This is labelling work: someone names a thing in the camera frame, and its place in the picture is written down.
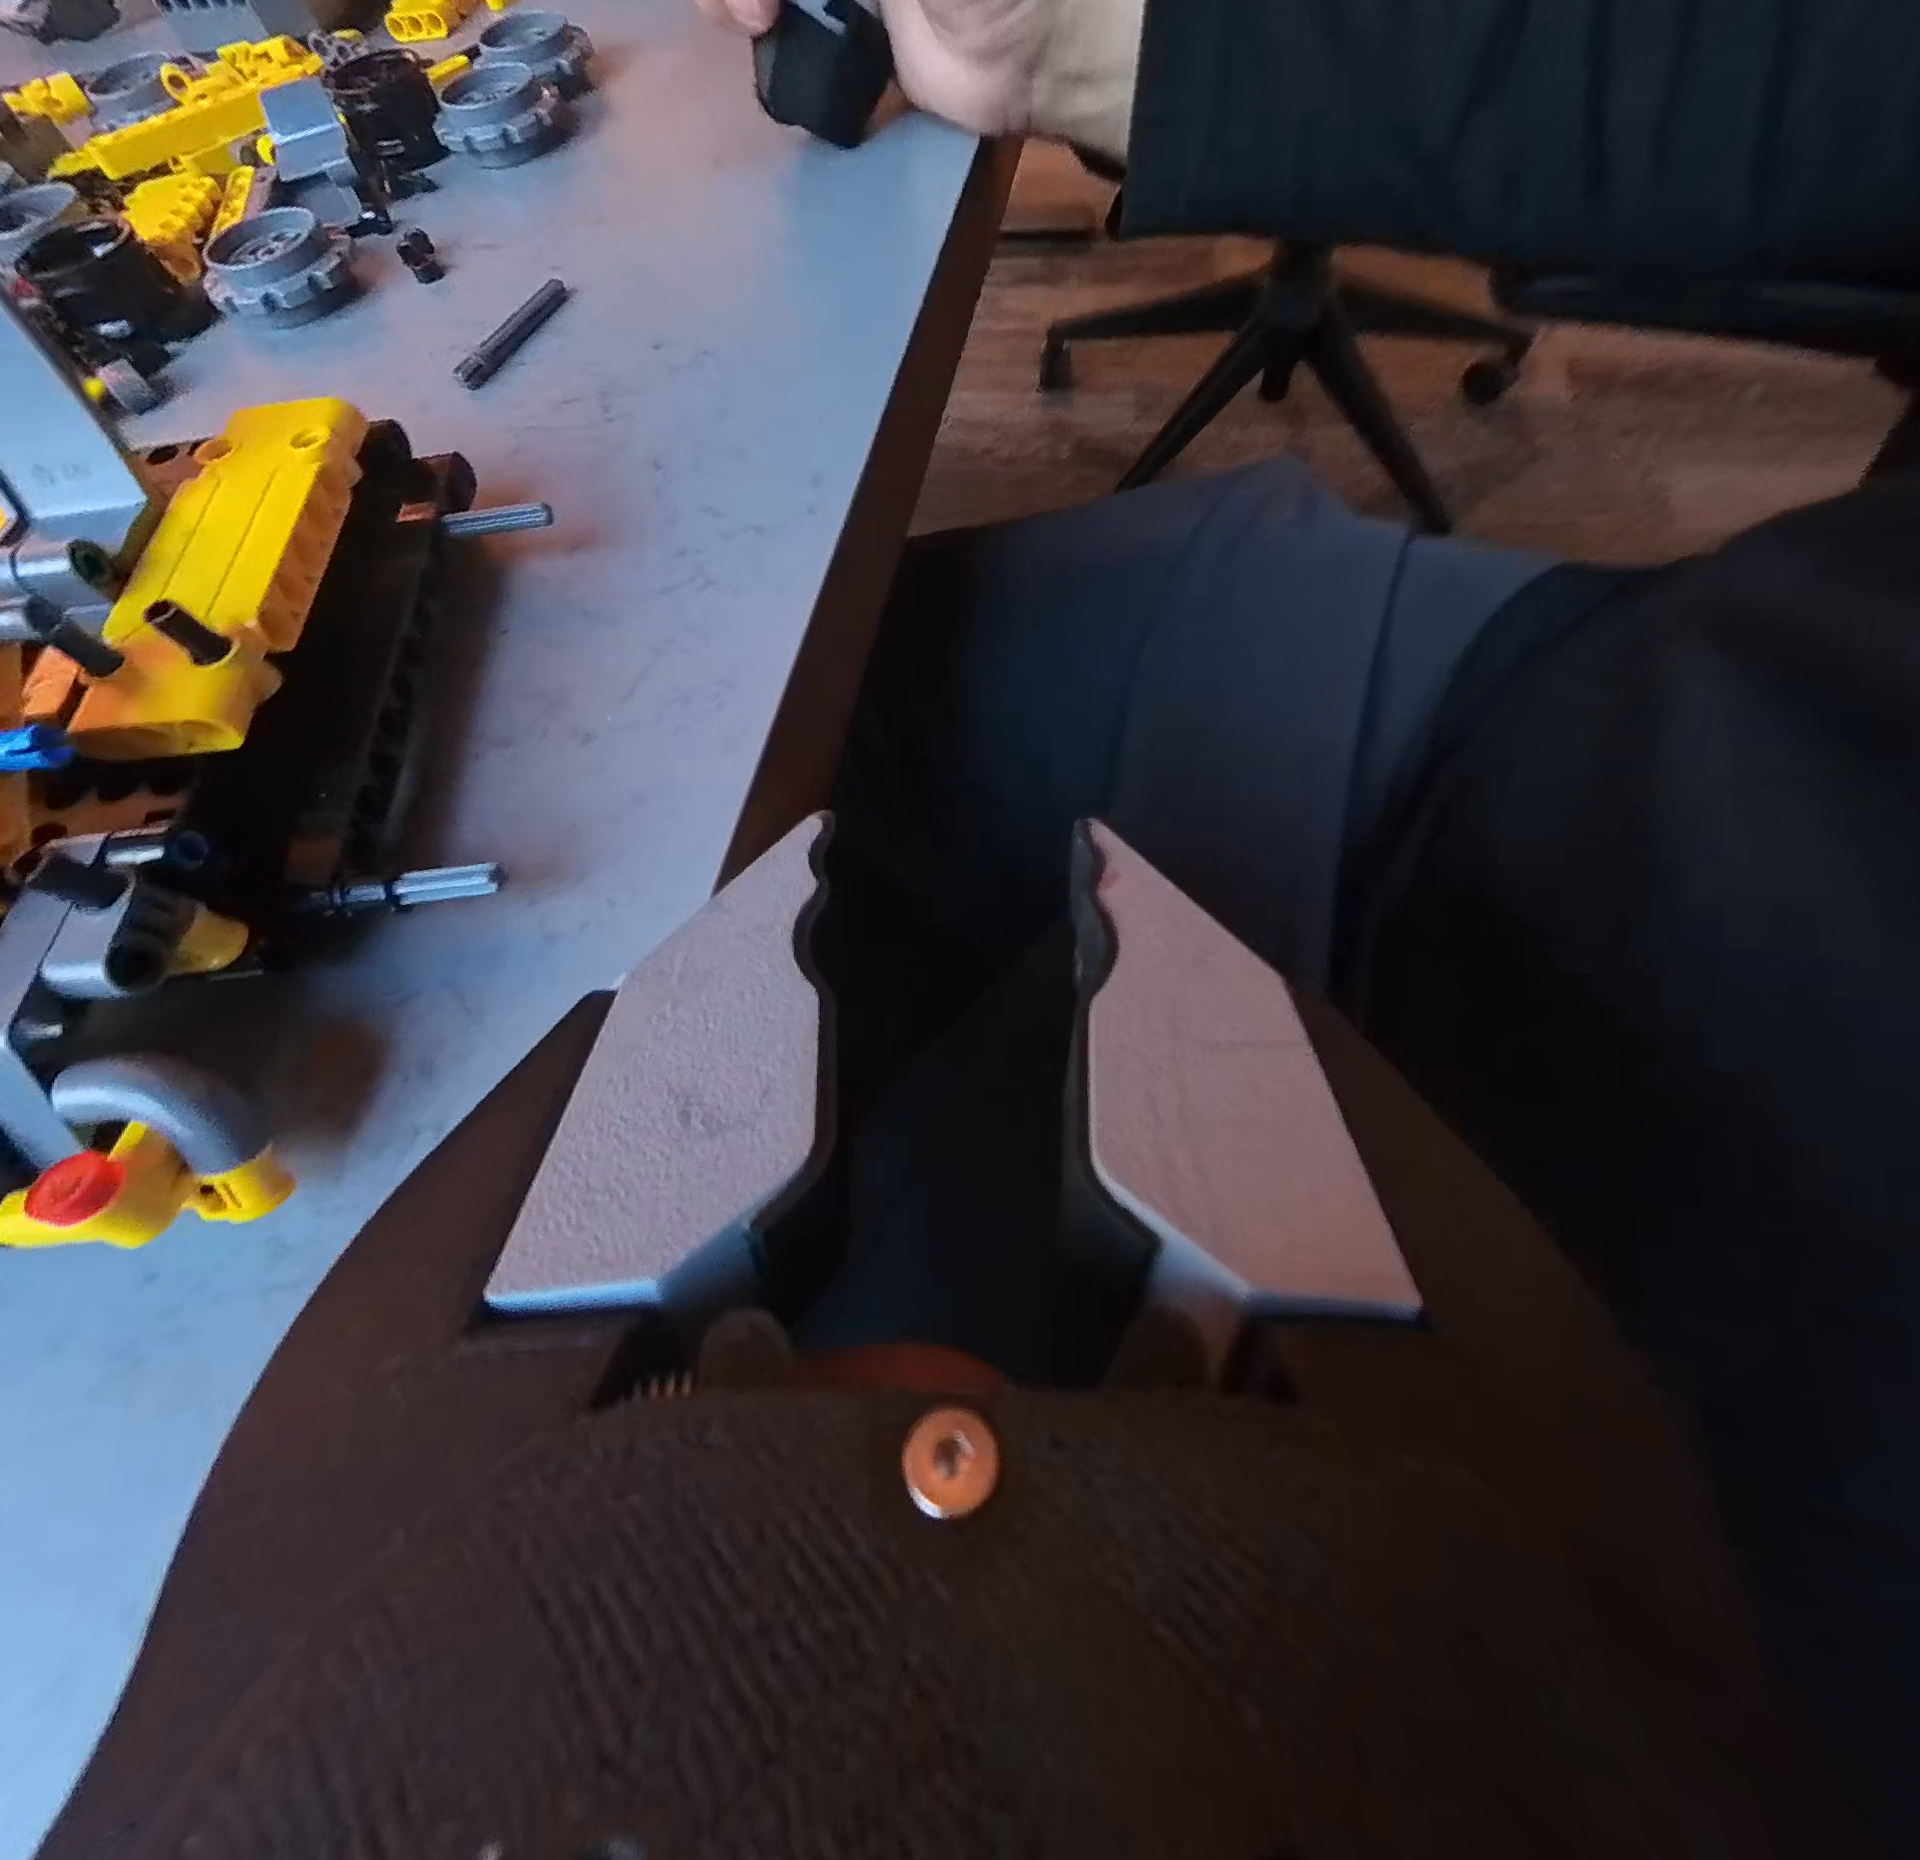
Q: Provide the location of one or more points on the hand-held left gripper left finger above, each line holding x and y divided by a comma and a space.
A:
676, 1123

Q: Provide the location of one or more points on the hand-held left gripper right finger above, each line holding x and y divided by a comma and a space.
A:
1245, 1123

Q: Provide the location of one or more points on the thin black axle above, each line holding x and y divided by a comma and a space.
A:
514, 334

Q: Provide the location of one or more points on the yellow toy vehicle model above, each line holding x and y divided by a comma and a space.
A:
227, 570

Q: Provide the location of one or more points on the person's right hand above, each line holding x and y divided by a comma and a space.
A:
1020, 30

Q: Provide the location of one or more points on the person's dark clothing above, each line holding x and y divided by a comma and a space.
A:
1501, 840

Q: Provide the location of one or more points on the black toy tyre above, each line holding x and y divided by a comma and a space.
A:
384, 105

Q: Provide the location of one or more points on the small black connector piece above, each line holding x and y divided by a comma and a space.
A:
421, 255

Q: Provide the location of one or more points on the black swivel chair base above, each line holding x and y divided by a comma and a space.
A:
1297, 314

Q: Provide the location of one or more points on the pile of yellow beams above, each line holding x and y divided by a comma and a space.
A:
163, 136

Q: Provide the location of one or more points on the black wheel rim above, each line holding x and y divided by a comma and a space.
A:
105, 277

